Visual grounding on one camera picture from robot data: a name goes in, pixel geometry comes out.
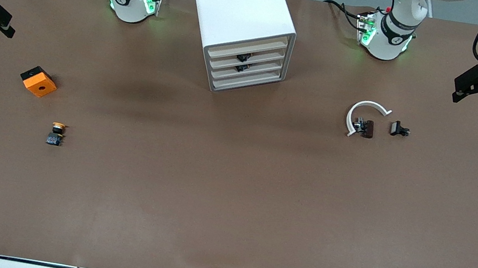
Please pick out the brown black small connector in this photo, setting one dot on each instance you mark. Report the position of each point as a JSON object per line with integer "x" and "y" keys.
{"x": 367, "y": 128}

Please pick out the orange button box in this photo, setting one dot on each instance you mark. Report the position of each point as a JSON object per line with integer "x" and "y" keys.
{"x": 40, "y": 86}

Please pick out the black small clip part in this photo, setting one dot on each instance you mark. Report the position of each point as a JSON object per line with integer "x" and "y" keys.
{"x": 396, "y": 128}

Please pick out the red push button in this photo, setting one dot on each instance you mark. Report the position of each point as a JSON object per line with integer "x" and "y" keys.
{"x": 244, "y": 57}

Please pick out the black button part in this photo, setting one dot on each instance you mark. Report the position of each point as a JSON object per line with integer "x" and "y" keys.
{"x": 241, "y": 68}

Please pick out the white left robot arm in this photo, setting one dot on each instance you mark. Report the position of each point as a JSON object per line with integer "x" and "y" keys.
{"x": 385, "y": 44}

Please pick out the yellow push button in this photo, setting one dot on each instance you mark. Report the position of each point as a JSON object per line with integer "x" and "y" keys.
{"x": 56, "y": 134}

